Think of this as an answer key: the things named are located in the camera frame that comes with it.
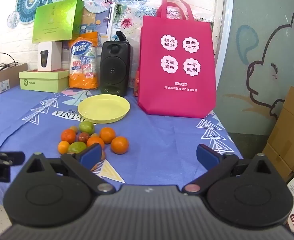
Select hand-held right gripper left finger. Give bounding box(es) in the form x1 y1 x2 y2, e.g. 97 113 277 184
12 143 116 194

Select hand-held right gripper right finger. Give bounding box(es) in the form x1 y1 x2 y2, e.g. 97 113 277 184
182 144 286 194

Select green mango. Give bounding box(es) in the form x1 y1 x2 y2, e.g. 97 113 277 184
78 121 95 135
67 141 87 155

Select large orange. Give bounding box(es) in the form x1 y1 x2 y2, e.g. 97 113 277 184
111 136 129 155

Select small yellow orange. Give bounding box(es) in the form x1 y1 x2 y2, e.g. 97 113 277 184
58 140 70 155

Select reddish orange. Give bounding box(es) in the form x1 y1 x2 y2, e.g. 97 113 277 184
60 129 77 145

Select yellow plastic plate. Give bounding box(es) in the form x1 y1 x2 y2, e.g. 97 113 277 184
78 94 131 124

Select dark red passion fruit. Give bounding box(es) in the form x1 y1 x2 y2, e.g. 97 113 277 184
77 132 90 143

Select blue printed tablecloth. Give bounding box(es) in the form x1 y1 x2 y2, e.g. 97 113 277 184
0 84 245 202

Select brown cardboard shoe box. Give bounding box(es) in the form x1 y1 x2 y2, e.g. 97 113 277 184
0 63 28 94

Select pink tote bag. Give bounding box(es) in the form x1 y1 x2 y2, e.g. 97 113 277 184
138 0 217 119

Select folded brown cardboard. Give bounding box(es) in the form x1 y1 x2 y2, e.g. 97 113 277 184
262 86 294 183

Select flat light green box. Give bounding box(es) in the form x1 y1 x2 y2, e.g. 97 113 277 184
19 69 70 93

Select red carton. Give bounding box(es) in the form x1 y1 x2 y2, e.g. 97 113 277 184
133 66 140 97

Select black speaker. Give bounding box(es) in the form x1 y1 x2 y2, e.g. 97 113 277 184
99 41 132 97

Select orange paper cup pack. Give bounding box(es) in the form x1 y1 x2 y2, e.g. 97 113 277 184
68 32 102 90

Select white cup box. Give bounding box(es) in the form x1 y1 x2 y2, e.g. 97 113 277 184
37 41 62 72

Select small black device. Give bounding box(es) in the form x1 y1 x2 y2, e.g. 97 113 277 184
112 31 129 43

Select blue desk calendar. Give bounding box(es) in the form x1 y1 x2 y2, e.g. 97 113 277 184
81 5 115 37

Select shiny green gift box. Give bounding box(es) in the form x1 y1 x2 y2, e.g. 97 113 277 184
32 0 84 44

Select small blue paper fan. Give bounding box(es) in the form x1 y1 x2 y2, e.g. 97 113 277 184
7 11 21 29

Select large blue paper fan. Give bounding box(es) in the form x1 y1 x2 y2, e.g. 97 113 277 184
15 0 51 23

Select black speaker cable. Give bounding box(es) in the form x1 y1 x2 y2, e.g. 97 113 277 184
85 88 101 98

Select black cables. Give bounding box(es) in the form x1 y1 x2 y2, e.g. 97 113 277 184
0 52 20 73

